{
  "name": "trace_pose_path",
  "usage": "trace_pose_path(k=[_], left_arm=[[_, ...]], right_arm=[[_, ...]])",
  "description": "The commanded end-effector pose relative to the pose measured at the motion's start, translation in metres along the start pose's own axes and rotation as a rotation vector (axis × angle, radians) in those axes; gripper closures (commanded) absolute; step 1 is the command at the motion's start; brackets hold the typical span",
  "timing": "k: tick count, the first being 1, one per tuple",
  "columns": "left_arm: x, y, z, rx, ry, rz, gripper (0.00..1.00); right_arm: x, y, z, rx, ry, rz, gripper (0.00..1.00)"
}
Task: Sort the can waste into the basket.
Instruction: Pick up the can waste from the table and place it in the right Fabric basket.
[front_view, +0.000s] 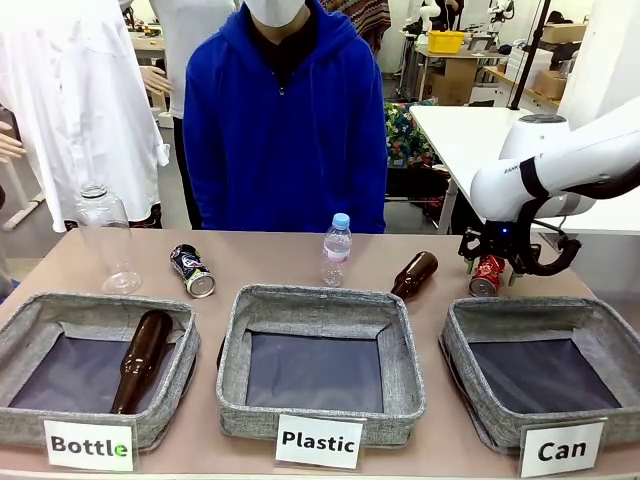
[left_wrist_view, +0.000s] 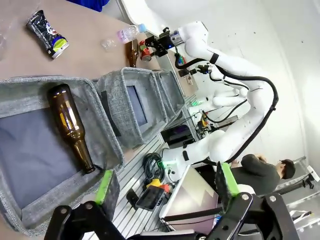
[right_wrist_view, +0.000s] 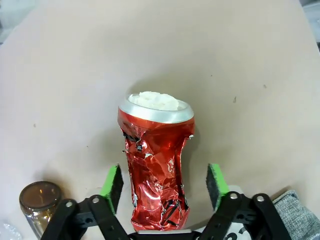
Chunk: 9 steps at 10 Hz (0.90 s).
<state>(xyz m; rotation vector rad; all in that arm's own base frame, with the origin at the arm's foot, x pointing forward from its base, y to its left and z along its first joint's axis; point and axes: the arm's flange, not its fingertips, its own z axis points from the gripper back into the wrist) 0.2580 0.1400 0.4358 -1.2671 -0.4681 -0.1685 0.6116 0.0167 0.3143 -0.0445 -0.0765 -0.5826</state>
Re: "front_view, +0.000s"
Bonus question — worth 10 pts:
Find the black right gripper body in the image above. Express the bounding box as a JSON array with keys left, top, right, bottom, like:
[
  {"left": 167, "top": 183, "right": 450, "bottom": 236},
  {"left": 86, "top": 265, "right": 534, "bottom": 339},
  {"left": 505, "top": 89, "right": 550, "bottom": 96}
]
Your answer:
[{"left": 473, "top": 219, "right": 524, "bottom": 265}]

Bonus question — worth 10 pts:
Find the red crushed drink can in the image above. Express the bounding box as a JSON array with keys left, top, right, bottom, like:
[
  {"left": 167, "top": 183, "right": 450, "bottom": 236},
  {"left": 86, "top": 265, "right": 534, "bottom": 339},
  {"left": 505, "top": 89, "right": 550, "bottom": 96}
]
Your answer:
[{"left": 468, "top": 253, "right": 507, "bottom": 297}]

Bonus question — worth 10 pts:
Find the grey fabric basket Can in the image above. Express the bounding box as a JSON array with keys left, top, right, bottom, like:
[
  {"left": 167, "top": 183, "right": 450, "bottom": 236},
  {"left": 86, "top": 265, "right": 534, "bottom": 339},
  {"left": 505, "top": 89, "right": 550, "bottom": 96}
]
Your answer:
[{"left": 438, "top": 296, "right": 640, "bottom": 455}]

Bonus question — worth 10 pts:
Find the grey fabric basket Plastic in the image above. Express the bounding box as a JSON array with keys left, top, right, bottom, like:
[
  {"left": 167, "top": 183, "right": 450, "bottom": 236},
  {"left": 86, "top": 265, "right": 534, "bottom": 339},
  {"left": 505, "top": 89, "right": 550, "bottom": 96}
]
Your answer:
[{"left": 215, "top": 283, "right": 428, "bottom": 449}]

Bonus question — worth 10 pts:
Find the white Can label card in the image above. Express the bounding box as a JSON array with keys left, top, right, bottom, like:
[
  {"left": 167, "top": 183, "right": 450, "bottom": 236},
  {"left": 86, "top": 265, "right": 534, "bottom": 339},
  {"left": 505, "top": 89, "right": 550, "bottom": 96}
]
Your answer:
[{"left": 518, "top": 421, "right": 607, "bottom": 480}]

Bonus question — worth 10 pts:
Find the dark blue drink can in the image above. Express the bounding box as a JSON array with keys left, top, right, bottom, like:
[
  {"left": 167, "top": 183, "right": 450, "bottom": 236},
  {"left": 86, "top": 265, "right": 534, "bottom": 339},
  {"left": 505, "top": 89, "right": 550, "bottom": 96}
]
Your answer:
[{"left": 169, "top": 243, "right": 217, "bottom": 300}]

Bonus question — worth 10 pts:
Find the grey fabric basket Bottle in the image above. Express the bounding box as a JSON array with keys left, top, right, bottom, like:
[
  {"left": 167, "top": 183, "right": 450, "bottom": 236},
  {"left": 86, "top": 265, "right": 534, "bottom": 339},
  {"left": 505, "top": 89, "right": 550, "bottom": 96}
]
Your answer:
[{"left": 0, "top": 292, "right": 202, "bottom": 452}]

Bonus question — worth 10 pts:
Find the short brown glass bottle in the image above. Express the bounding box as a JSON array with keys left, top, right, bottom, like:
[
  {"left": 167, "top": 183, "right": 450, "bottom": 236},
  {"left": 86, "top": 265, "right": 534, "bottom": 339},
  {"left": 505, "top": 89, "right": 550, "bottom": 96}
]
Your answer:
[{"left": 389, "top": 250, "right": 440, "bottom": 302}]

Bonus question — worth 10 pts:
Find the white background table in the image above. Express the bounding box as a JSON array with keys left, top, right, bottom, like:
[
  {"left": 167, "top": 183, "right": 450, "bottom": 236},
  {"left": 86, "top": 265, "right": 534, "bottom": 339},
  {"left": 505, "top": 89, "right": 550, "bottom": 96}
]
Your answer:
[{"left": 408, "top": 104, "right": 537, "bottom": 236}]

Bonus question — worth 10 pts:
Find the floral patterned bag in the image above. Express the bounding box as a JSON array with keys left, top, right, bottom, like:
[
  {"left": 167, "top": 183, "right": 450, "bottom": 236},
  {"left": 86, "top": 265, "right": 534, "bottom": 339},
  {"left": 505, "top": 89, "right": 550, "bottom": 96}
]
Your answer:
[{"left": 383, "top": 101, "right": 440, "bottom": 169}]

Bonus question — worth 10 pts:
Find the small water bottle blue cap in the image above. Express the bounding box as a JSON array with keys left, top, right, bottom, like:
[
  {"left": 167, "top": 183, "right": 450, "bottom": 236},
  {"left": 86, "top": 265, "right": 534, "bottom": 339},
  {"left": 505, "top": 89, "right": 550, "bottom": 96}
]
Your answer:
[{"left": 320, "top": 212, "right": 353, "bottom": 288}]

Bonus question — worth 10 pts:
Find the large cardboard box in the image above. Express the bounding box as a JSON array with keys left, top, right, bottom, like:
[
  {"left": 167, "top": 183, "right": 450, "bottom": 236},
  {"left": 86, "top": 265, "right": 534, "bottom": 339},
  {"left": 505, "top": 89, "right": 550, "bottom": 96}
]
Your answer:
[{"left": 428, "top": 58, "right": 482, "bottom": 107}]

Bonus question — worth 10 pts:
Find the small cardboard box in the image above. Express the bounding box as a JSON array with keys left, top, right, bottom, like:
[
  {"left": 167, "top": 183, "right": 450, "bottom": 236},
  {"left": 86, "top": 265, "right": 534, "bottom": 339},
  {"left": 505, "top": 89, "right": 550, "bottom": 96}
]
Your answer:
[{"left": 531, "top": 69, "right": 569, "bottom": 100}]

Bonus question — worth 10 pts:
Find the black stand pole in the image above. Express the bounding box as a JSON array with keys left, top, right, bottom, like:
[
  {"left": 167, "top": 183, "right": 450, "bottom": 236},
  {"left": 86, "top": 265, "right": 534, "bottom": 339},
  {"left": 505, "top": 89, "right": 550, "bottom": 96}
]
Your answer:
[{"left": 506, "top": 0, "right": 552, "bottom": 112}]

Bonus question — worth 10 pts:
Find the wooden background workbench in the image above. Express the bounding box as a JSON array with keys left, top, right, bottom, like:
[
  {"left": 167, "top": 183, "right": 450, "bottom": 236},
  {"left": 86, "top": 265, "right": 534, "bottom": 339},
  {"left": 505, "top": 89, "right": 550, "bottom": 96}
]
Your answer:
[{"left": 412, "top": 45, "right": 510, "bottom": 104}]

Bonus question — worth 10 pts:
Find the yellow plastic bin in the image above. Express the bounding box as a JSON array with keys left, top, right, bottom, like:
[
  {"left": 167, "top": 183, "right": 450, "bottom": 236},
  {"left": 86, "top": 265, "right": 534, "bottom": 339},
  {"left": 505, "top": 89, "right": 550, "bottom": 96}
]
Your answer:
[{"left": 427, "top": 30, "right": 467, "bottom": 55}]

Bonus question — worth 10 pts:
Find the person in blue hoodie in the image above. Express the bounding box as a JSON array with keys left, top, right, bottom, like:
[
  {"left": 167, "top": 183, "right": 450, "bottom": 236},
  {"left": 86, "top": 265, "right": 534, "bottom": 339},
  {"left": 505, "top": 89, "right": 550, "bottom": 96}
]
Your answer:
[{"left": 181, "top": 0, "right": 390, "bottom": 235}]

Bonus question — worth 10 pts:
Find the flat cardboard box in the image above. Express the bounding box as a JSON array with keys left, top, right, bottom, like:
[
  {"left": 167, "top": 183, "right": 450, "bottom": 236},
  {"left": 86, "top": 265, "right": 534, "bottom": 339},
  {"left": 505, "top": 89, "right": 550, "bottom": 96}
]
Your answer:
[{"left": 541, "top": 22, "right": 589, "bottom": 45}]

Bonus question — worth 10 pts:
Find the white Plastic label card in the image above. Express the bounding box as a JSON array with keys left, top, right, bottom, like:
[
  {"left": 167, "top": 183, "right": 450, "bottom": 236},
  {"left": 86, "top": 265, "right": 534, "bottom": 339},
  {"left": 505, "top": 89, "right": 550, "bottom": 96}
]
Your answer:
[{"left": 274, "top": 413, "right": 365, "bottom": 471}]

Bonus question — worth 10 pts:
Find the white face mask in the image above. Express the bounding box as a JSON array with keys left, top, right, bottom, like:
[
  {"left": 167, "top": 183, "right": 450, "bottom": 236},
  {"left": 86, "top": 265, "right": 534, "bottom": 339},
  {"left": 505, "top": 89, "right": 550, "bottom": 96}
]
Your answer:
[{"left": 247, "top": 0, "right": 306, "bottom": 28}]

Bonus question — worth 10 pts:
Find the mannequin in white t-shirt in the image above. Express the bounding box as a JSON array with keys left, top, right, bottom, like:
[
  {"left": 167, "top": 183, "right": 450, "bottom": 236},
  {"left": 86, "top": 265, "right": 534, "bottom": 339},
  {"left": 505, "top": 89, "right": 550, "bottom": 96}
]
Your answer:
[{"left": 148, "top": 0, "right": 242, "bottom": 121}]

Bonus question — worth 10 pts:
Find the long brown glass bottle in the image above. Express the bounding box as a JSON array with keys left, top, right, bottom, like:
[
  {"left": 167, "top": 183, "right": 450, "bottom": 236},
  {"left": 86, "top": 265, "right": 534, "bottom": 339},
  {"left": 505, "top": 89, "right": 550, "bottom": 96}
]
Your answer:
[{"left": 109, "top": 309, "right": 174, "bottom": 416}]

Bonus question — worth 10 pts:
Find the large clear plastic bottle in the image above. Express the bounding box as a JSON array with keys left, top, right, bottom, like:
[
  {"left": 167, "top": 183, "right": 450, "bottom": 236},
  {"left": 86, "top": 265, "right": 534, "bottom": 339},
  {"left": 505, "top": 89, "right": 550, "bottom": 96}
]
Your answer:
[{"left": 74, "top": 183, "right": 144, "bottom": 296}]

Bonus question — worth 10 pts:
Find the white Bottle label card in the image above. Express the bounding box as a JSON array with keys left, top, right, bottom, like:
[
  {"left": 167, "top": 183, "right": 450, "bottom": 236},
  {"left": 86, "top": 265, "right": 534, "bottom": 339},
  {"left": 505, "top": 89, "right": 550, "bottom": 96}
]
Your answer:
[{"left": 42, "top": 418, "right": 137, "bottom": 473}]

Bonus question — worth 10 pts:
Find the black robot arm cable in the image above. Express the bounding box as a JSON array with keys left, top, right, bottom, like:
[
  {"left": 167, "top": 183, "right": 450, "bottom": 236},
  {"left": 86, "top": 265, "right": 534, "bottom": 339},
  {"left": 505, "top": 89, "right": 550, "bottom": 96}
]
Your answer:
[{"left": 516, "top": 155, "right": 640, "bottom": 277}]

